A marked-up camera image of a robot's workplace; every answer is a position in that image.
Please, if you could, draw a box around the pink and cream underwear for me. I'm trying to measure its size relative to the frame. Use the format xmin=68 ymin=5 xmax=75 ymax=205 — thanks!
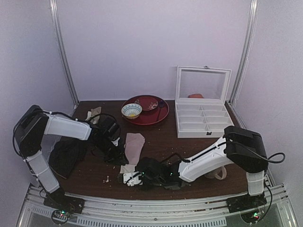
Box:
xmin=119 ymin=133 xmax=145 ymax=174

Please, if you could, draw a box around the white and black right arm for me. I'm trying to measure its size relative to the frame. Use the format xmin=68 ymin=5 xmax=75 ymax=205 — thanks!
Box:
xmin=118 ymin=126 xmax=285 ymax=202

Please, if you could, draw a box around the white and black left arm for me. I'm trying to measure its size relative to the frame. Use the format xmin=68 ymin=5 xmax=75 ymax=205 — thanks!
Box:
xmin=12 ymin=105 xmax=129 ymax=194

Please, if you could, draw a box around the beige crumpled cloth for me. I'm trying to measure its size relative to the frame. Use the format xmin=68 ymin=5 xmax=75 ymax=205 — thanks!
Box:
xmin=86 ymin=106 xmax=102 ymax=124

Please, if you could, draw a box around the yellow and blue patterned bowl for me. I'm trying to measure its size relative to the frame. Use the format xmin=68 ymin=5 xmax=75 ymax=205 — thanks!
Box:
xmin=121 ymin=103 xmax=142 ymax=120

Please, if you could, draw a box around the black striped garment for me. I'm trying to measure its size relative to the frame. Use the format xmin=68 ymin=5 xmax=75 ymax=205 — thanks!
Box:
xmin=48 ymin=139 xmax=88 ymax=179

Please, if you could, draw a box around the small red floral dish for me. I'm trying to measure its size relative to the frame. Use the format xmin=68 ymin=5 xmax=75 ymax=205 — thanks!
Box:
xmin=134 ymin=97 xmax=158 ymax=112

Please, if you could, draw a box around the beige mug with blue design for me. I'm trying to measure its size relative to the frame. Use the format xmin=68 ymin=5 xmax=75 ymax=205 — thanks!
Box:
xmin=205 ymin=166 xmax=227 ymax=180

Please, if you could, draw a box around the red round lacquer tray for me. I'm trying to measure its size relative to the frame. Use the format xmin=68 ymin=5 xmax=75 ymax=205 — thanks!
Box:
xmin=120 ymin=95 xmax=169 ymax=125

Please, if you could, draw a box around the purple spoon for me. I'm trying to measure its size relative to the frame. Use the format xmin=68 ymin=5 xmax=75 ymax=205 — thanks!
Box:
xmin=156 ymin=100 xmax=165 ymax=121

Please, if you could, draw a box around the white compartment box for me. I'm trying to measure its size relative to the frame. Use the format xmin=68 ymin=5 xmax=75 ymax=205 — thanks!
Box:
xmin=175 ymin=66 xmax=233 ymax=138

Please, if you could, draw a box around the red object behind box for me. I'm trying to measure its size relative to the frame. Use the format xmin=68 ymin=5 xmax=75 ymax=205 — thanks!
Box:
xmin=188 ymin=93 xmax=204 ymax=98

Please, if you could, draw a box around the aluminium front rail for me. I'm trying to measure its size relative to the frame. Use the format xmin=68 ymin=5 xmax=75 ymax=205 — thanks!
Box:
xmin=16 ymin=184 xmax=302 ymax=227

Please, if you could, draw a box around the left aluminium frame post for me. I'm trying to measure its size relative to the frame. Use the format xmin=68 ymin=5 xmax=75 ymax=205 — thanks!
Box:
xmin=49 ymin=0 xmax=80 ymax=108

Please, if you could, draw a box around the aluminium frame post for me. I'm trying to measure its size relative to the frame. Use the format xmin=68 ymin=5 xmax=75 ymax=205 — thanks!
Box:
xmin=49 ymin=0 xmax=80 ymax=108
xmin=230 ymin=0 xmax=259 ymax=106

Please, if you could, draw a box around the right aluminium frame post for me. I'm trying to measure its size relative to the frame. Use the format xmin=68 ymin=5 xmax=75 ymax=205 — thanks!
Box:
xmin=230 ymin=0 xmax=259 ymax=106

